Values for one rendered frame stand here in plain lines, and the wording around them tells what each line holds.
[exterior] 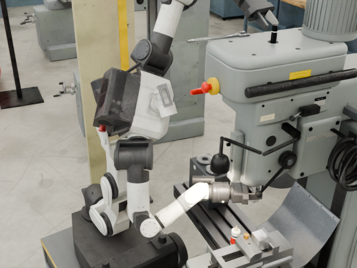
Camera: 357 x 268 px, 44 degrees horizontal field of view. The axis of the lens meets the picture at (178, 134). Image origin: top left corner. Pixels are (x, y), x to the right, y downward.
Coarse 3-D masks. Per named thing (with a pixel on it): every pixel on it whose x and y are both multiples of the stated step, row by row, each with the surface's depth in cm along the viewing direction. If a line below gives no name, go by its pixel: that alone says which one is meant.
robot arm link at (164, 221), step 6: (174, 204) 181; (162, 210) 181; (168, 210) 180; (174, 210) 180; (180, 210) 180; (150, 216) 177; (156, 216) 180; (162, 216) 179; (168, 216) 179; (174, 216) 180; (162, 222) 178; (168, 222) 179; (162, 228) 180
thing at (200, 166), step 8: (192, 160) 229; (200, 160) 227; (208, 160) 227; (192, 168) 230; (200, 168) 222; (208, 168) 220; (216, 176) 217; (224, 176) 217; (192, 184) 234; (208, 184) 216; (208, 200) 220; (208, 208) 222
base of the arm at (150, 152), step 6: (120, 144) 175; (126, 144) 175; (132, 144) 175; (138, 144) 175; (144, 144) 175; (150, 144) 174; (114, 150) 172; (150, 150) 171; (114, 156) 170; (150, 156) 170; (114, 162) 170; (150, 162) 170; (150, 168) 172
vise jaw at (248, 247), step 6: (240, 240) 190; (246, 240) 189; (252, 240) 189; (240, 246) 188; (246, 246) 186; (252, 246) 186; (246, 252) 184; (252, 252) 183; (258, 252) 183; (246, 258) 185; (252, 258) 182; (258, 258) 184
